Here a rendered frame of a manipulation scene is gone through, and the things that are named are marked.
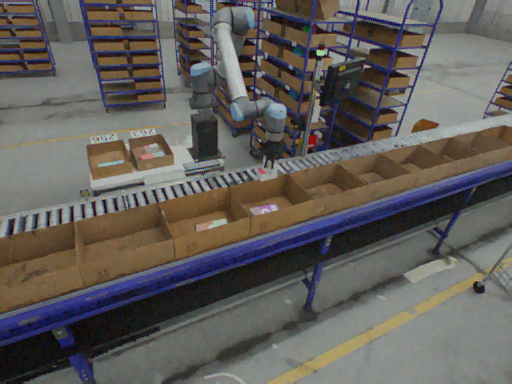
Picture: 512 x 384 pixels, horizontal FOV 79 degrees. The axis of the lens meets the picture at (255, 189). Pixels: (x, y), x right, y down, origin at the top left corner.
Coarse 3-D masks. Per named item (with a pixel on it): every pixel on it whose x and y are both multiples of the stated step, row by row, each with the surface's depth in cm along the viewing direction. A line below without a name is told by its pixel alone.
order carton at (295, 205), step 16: (288, 176) 192; (240, 192) 184; (256, 192) 189; (272, 192) 196; (288, 192) 196; (304, 192) 179; (288, 208) 166; (304, 208) 172; (256, 224) 162; (272, 224) 167; (288, 224) 174
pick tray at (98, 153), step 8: (88, 144) 245; (96, 144) 248; (104, 144) 251; (112, 144) 254; (120, 144) 257; (88, 152) 249; (96, 152) 251; (104, 152) 254; (112, 152) 255; (120, 152) 256; (88, 160) 226; (96, 160) 244; (104, 160) 244; (112, 160) 245; (120, 160) 246; (128, 160) 246; (96, 168) 220; (104, 168) 222; (112, 168) 225; (120, 168) 228; (128, 168) 231; (96, 176) 223; (104, 176) 226
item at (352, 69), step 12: (348, 60) 231; (360, 60) 238; (336, 72) 220; (348, 72) 230; (360, 72) 243; (324, 84) 224; (336, 84) 225; (324, 96) 228; (336, 96) 234; (348, 96) 248
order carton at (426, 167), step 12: (396, 156) 235; (408, 156) 242; (420, 156) 239; (432, 156) 230; (408, 168) 239; (420, 168) 240; (432, 168) 211; (444, 168) 218; (420, 180) 213; (432, 180) 220
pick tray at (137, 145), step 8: (144, 136) 263; (152, 136) 266; (160, 136) 269; (128, 144) 257; (136, 144) 263; (144, 144) 266; (160, 144) 271; (168, 144) 254; (136, 152) 258; (144, 152) 258; (152, 152) 259; (168, 152) 258; (136, 160) 232; (144, 160) 233; (152, 160) 236; (160, 160) 239; (168, 160) 243; (144, 168) 237; (152, 168) 240
